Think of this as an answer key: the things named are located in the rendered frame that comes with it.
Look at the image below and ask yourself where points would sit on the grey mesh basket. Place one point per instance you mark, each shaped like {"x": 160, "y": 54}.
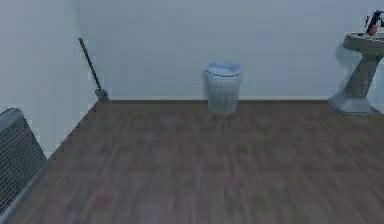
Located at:
{"x": 16, "y": 160}

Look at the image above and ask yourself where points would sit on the grey pedestal sink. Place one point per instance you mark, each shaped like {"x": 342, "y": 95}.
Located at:
{"x": 361, "y": 76}

